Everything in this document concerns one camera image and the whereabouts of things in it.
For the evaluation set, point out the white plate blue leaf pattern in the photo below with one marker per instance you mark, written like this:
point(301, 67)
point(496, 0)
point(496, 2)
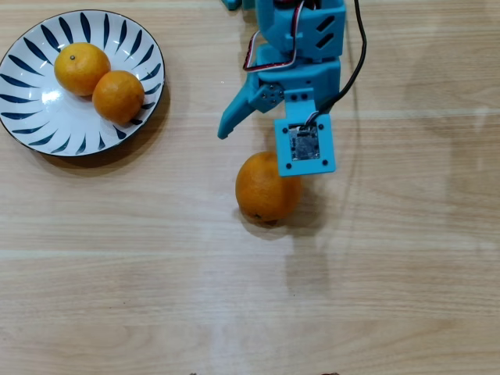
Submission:
point(47, 117)

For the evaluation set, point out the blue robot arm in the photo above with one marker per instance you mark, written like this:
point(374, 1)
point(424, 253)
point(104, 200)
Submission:
point(279, 23)

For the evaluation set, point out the large orange fruit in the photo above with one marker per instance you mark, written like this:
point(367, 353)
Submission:
point(259, 195)

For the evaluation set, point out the small orange fruit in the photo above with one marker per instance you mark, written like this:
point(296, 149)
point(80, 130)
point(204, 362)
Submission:
point(118, 97)
point(78, 70)

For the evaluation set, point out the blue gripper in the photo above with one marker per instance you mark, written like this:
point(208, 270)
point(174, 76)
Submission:
point(312, 72)

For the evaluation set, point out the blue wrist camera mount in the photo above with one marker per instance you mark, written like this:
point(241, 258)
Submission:
point(324, 164)

